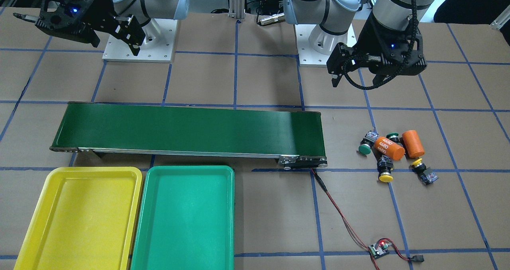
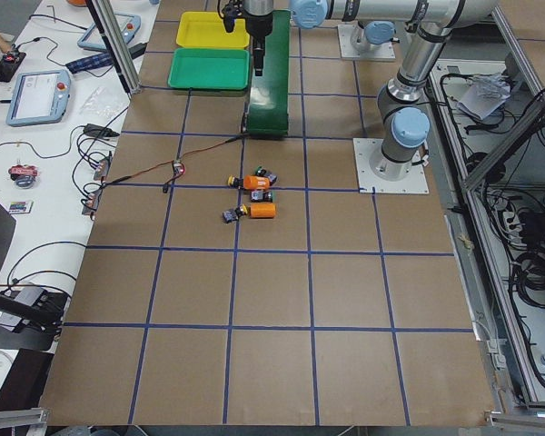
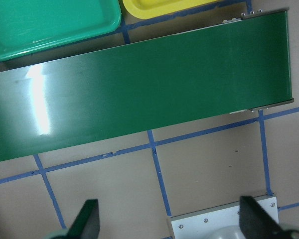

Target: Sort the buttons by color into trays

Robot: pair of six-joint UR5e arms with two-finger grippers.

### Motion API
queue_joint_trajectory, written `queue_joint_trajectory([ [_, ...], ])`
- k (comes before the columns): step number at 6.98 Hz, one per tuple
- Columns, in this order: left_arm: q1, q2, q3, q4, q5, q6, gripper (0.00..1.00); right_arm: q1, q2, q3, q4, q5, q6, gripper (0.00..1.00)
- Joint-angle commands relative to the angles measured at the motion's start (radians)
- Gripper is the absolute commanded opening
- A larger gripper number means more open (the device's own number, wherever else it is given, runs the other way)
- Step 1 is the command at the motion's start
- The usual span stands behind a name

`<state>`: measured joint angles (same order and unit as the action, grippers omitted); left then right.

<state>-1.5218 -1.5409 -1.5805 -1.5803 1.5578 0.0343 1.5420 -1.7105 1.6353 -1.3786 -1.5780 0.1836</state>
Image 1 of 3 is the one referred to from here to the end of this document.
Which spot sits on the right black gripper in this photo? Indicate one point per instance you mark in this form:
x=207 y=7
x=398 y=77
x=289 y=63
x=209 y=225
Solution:
x=100 y=8

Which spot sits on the orange cylinder with 4680 print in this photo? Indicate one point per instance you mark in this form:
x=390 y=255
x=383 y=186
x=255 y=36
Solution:
x=389 y=148

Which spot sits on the green push button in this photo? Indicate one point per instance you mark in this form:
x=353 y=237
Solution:
x=394 y=137
x=367 y=142

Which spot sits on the green conveyor belt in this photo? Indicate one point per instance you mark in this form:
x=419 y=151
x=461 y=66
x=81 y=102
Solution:
x=295 y=139

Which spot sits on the yellow push button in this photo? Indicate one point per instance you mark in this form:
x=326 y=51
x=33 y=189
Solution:
x=385 y=167
x=424 y=173

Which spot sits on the small controller circuit board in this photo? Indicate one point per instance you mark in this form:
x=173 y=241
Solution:
x=379 y=249

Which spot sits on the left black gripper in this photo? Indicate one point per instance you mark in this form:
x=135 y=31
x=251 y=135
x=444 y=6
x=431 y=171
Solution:
x=371 y=36

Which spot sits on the yellow plastic tray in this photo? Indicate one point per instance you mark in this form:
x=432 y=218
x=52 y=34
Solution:
x=84 y=220

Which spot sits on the plain orange cylinder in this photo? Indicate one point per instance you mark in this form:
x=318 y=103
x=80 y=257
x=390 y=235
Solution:
x=413 y=144

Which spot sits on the green plastic tray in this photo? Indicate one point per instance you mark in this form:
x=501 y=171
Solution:
x=186 y=220

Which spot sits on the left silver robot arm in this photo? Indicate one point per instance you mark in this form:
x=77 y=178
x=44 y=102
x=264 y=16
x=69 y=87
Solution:
x=335 y=17

